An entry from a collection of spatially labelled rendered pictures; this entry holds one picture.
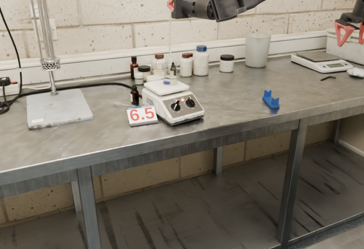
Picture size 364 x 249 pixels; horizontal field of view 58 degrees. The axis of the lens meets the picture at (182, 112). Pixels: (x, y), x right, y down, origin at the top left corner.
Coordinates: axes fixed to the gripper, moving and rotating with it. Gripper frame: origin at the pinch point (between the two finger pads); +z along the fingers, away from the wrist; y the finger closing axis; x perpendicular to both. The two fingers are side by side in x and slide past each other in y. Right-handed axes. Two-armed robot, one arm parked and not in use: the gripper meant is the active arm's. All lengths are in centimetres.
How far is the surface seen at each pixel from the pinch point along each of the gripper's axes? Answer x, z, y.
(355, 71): 30, -25, -85
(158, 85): 26.3, 1.8, 3.5
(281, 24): 16, 24, -96
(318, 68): 31, -10, -81
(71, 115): 34.7, 14.7, 29.5
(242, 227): 101, -9, -36
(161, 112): 32.4, -6.2, 8.1
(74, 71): 30, 50, 13
